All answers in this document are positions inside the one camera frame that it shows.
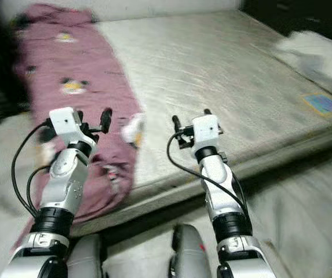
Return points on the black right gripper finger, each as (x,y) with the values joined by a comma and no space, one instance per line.
(207,112)
(177,124)

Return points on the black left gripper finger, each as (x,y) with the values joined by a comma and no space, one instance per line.
(106,120)

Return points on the yellow and blue picture book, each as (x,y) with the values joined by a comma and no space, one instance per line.
(322,104)

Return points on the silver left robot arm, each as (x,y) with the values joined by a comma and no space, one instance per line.
(64,185)

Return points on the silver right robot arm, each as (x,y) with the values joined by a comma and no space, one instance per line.
(221,197)

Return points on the white quilted mattress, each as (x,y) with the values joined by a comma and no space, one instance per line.
(212,69)

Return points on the purple cartoon print blanket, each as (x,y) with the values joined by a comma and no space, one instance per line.
(67,58)

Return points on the grey robot right leg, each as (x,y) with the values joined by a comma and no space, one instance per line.
(192,255)

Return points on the white pillow with green tree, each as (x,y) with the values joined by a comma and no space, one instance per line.
(316,58)

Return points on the black tufted headboard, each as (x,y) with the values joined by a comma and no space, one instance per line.
(299,14)

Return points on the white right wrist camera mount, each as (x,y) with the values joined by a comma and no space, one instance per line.
(206,130)

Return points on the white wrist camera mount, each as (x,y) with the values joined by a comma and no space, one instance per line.
(64,121)
(206,130)

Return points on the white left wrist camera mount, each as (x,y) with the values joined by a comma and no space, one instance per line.
(64,121)

